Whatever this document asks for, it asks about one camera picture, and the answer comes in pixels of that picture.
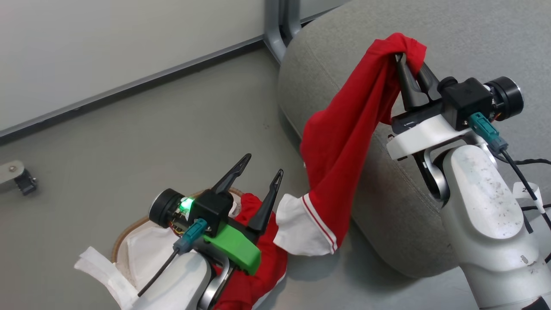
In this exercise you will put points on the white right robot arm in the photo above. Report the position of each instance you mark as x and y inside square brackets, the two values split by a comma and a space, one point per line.
[482, 206]

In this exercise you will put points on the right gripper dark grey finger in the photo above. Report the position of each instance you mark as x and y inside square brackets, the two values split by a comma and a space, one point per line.
[429, 84]
[409, 90]

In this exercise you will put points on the red shirt with white cuffs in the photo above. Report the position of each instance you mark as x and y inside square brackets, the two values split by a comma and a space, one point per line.
[340, 142]

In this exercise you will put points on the right gripper white band body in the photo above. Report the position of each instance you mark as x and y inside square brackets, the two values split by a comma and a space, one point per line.
[422, 133]

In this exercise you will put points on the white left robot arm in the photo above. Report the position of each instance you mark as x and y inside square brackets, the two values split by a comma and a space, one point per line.
[181, 284]

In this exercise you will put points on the left gripper black camera box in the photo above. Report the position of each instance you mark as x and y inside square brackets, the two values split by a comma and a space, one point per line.
[211, 209]

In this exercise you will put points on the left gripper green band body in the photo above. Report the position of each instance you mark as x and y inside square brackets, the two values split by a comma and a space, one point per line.
[234, 249]

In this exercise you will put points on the grey partition post beside sofa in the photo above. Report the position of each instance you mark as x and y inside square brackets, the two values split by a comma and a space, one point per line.
[275, 30]

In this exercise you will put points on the right gripper black camera box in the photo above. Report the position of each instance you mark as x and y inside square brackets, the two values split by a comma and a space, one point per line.
[467, 101]

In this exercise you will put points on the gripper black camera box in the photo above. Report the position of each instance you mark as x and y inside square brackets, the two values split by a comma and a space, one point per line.
[467, 101]
[211, 209]

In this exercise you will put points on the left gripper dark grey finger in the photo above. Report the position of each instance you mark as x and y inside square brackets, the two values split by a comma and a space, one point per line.
[232, 178]
[264, 211]

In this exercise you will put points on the white basket liner cloth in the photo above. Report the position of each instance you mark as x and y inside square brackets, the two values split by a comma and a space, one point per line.
[146, 254]

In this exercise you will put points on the black caster wheel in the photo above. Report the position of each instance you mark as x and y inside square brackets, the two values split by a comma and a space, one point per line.
[26, 183]

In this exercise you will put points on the grey fabric sofa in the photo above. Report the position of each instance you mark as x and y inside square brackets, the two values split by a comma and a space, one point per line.
[344, 51]

